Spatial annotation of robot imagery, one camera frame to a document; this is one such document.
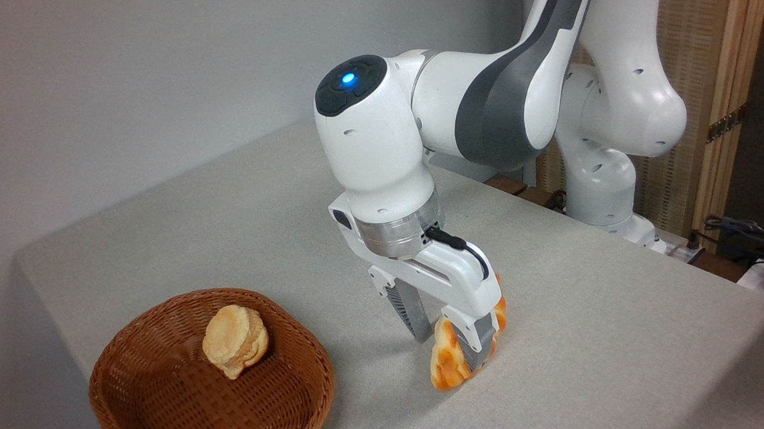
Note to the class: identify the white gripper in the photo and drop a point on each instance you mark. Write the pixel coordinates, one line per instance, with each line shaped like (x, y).
(459, 279)

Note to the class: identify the braided golden bread loaf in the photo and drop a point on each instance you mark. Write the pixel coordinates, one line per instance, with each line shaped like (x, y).
(445, 366)

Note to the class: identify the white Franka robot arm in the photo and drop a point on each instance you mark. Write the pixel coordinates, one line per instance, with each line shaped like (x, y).
(379, 150)

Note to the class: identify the round pale bread roll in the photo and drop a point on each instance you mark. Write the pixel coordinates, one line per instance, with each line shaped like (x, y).
(235, 340)

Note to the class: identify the brown woven wicker basket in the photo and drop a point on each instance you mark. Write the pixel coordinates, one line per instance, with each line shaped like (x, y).
(171, 404)

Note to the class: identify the grey tablecloth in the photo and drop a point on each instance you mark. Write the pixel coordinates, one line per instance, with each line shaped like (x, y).
(587, 334)

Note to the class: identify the brown wooden ledge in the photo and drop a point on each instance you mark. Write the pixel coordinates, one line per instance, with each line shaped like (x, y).
(516, 188)

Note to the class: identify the white power strip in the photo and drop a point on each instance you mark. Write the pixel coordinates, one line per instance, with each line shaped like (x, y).
(683, 251)

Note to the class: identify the grey vertical pipe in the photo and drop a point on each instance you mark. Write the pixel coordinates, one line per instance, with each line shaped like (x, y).
(523, 2)

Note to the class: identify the wooden rattan folding screen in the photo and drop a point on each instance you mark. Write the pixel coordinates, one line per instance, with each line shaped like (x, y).
(696, 33)

